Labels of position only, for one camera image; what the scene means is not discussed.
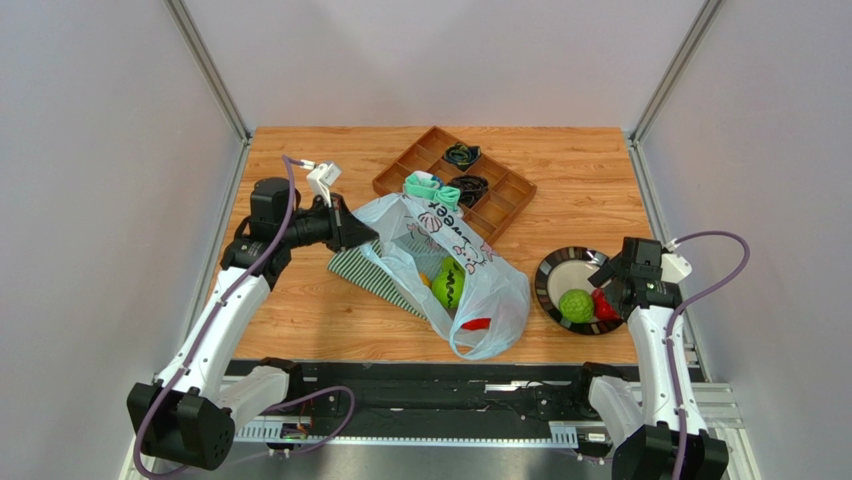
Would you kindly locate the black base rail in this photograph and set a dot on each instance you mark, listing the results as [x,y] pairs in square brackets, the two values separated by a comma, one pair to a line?
[434,404]

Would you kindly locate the light blue printed plastic bag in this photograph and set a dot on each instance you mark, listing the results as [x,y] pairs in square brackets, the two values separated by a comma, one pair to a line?
[472,297]

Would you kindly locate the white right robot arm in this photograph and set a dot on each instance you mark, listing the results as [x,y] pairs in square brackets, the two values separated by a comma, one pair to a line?
[661,434]

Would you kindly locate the right aluminium frame post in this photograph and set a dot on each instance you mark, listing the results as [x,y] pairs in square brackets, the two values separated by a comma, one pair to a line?
[677,66]

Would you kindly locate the green watermelon toy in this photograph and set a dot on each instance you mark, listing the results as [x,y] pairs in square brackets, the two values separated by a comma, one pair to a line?
[448,285]

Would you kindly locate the brown wooden divided tray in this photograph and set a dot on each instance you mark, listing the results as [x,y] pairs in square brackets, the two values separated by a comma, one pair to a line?
[492,195]

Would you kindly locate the orange red wrinkled fruit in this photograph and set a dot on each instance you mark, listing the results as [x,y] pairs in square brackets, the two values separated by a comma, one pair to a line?
[477,324]

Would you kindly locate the yellow green mango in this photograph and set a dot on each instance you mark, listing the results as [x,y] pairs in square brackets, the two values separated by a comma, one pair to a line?
[425,279]

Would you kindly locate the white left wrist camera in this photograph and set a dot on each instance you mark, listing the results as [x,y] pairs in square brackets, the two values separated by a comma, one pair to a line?
[321,177]

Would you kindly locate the black round plate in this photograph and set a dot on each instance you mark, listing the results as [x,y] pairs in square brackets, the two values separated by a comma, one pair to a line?
[564,269]

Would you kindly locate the left aluminium frame post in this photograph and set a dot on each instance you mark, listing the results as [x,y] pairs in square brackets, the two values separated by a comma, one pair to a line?
[193,38]

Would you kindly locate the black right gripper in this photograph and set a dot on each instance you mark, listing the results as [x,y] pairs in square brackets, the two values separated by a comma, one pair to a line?
[613,285]

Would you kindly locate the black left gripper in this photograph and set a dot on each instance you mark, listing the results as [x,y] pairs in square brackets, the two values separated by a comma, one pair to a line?
[338,227]

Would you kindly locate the red bell pepper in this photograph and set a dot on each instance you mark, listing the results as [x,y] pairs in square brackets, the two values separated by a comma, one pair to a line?
[603,311]

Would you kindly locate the aluminium frame post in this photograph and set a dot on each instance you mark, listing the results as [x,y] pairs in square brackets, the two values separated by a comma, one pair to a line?
[193,38]
[677,66]

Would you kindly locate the green white striped cloth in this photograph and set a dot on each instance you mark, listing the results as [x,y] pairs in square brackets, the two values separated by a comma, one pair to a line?
[364,267]

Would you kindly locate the teal white sock pair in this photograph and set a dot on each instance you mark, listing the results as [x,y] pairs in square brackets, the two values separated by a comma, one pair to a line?
[425,185]

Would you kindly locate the green custard apple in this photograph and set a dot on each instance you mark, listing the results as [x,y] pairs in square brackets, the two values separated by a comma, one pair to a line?
[577,306]

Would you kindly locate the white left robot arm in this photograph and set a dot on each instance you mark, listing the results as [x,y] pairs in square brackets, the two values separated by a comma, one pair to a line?
[185,415]

